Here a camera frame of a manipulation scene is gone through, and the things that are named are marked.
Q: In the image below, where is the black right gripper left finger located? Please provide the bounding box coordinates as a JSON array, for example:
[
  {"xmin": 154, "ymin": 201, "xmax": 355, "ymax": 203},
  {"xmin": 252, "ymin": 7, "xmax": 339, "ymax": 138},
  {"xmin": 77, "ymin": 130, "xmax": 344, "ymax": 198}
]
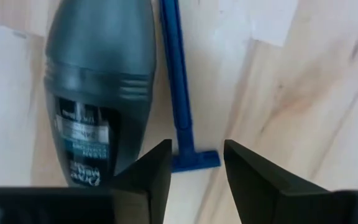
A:
[{"xmin": 113, "ymin": 139, "xmax": 172, "ymax": 224}]

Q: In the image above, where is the blue disposable razor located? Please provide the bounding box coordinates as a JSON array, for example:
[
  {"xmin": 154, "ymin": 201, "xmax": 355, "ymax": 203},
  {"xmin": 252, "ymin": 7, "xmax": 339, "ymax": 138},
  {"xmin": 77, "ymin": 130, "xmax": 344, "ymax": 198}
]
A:
[{"xmin": 159, "ymin": 0, "xmax": 222, "ymax": 174}]

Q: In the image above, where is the dark grey deodorant stick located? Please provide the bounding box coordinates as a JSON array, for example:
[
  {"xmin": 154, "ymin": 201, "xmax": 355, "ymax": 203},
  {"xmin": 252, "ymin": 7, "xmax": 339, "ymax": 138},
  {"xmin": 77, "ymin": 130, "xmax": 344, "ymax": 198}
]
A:
[{"xmin": 44, "ymin": 0, "xmax": 157, "ymax": 189}]

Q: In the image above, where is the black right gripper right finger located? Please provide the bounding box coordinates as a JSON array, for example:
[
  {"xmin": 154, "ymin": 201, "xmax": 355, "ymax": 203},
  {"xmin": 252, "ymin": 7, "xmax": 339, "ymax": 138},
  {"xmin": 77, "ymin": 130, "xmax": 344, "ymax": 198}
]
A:
[{"xmin": 224, "ymin": 139, "xmax": 332, "ymax": 224}]

